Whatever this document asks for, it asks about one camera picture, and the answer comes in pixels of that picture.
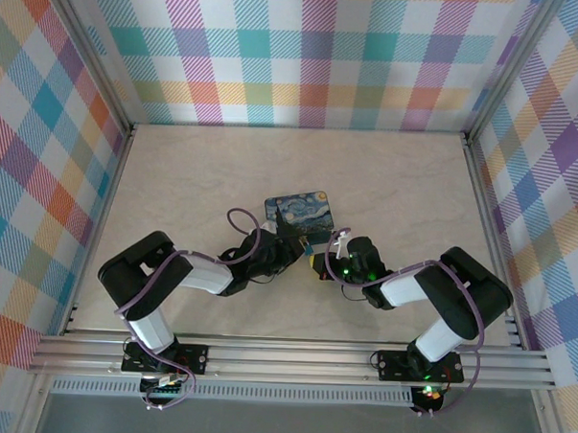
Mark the aluminium side rail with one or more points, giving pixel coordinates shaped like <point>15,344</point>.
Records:
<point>102,208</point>
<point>491,211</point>

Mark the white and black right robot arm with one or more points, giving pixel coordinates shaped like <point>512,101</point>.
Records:
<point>468,291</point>

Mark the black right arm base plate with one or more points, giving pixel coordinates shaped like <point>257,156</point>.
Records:
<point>393,365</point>

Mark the aluminium mounting rail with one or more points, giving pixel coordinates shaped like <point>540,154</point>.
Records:
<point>287,358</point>

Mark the starry night painted tin box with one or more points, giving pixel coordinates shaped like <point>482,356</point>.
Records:
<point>303,212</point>

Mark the aluminium frame post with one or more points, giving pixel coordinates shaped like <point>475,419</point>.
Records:
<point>511,68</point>
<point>90,49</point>

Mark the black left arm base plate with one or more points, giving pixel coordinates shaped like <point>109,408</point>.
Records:
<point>199,358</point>

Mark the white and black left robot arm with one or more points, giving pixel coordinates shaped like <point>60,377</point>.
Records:
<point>142,272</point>

